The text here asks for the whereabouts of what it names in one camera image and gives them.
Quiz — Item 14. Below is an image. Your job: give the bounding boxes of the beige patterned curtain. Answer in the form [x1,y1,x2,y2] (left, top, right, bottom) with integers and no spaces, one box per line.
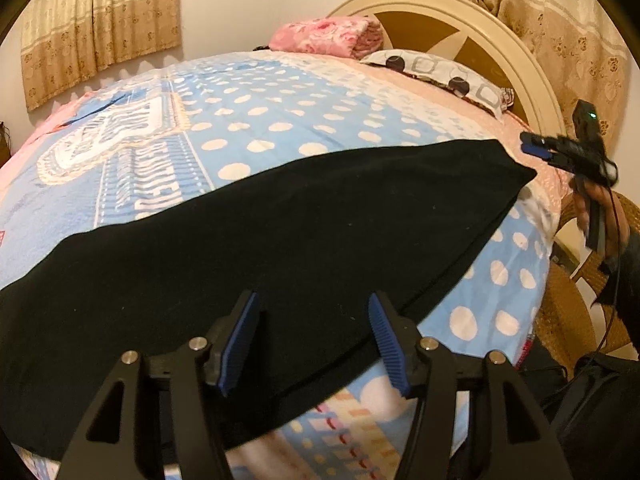
[372,0,640,138]
[20,0,182,112]

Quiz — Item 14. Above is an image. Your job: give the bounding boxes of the white patterned pillow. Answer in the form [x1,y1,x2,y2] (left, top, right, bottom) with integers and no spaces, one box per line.
[360,49,516,121]

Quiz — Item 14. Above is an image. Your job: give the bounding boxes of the blue pink printed bed sheet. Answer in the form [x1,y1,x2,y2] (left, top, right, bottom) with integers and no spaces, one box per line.
[0,50,576,480]

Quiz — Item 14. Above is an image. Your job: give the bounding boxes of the black pants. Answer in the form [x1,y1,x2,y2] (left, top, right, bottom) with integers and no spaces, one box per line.
[0,139,538,461]

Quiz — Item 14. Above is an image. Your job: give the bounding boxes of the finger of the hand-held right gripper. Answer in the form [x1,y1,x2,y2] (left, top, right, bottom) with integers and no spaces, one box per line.
[521,143,566,162]
[520,131,567,149]

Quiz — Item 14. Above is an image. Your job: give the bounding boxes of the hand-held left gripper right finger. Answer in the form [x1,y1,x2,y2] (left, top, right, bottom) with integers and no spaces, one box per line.
[367,290,573,480]

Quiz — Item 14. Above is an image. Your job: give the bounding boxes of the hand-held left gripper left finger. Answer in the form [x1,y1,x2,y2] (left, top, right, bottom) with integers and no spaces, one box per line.
[57,289,263,480]

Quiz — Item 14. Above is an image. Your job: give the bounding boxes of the person's right hand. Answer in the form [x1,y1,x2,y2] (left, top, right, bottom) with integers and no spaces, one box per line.
[573,185,631,262]

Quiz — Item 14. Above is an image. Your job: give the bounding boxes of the person's right forearm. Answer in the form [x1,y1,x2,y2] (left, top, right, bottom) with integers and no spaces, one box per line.
[595,230,640,307]

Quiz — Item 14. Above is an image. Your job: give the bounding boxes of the pink floral folded blanket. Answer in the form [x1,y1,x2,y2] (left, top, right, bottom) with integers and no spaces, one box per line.
[269,16,385,61]

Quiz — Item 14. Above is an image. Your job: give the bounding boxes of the cream wooden headboard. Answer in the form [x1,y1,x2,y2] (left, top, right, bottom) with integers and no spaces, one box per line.
[325,0,568,136]

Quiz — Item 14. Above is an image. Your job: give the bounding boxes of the wicker chair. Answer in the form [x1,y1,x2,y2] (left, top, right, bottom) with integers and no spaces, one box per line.
[534,191,640,382]

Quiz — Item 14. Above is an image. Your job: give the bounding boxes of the black bag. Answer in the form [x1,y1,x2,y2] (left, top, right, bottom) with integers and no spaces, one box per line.
[450,344,640,480]

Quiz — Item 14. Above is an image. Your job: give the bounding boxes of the black cable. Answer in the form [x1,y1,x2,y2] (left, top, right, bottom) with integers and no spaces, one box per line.
[597,187,633,357]

